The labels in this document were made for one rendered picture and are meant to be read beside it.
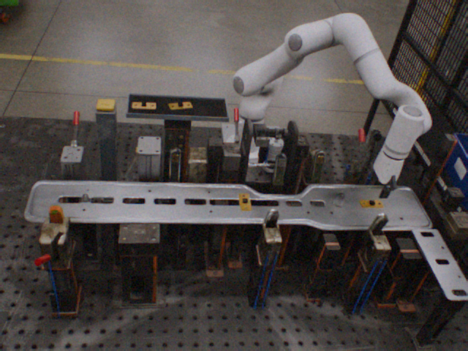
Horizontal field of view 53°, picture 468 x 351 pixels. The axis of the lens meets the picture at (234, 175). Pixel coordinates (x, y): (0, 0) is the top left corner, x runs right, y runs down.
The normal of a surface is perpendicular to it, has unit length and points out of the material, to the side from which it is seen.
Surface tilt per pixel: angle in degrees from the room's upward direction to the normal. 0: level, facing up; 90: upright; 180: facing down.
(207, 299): 0
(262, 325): 0
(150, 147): 0
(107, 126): 90
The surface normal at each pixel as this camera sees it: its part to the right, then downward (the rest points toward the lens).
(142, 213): 0.12, -0.76
